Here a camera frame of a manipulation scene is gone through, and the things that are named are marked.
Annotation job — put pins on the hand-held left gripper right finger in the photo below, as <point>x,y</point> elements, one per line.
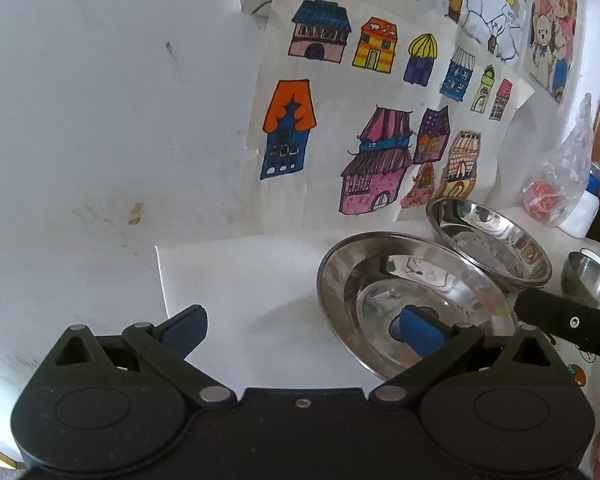
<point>420,332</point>

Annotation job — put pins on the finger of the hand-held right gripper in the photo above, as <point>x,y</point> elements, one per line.
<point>555,312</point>

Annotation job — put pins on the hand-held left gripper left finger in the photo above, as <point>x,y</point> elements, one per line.
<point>186,331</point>

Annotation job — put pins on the steel bowl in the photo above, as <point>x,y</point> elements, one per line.
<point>590,274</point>

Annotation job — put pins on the large steel plate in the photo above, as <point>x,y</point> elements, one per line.
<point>352,280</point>

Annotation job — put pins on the small steel plate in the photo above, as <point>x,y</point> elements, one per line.
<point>480,230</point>

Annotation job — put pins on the white printed tablecloth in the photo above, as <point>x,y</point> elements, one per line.
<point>260,280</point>

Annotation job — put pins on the white plastic bottle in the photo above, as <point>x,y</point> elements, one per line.
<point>582,210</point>

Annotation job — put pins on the red patterned packet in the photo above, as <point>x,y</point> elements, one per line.
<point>540,200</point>

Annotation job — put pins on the clear plastic bag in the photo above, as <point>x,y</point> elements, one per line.
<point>572,160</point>

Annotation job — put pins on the coloured houses drawing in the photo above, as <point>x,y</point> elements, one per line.
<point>330,110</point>

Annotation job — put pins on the cartoon figure drawing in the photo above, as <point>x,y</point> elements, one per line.
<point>552,25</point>

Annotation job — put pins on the cartoon scene drawing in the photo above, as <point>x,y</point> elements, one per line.
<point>485,5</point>

